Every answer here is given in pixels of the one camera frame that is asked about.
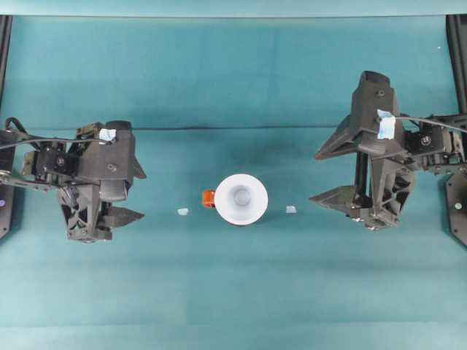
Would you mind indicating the blue-green table cloth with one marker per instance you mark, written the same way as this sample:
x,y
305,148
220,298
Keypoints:
x,y
233,291

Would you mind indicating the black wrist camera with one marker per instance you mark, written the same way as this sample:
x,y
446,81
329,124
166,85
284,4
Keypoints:
x,y
379,105
111,160

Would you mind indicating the small white scrap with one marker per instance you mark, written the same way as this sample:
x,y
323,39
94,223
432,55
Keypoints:
x,y
290,209
183,211

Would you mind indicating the black side rail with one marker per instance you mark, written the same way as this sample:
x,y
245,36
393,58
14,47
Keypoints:
x,y
460,47
3,47

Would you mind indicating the white paper cup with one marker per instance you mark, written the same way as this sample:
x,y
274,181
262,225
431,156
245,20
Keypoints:
x,y
226,197

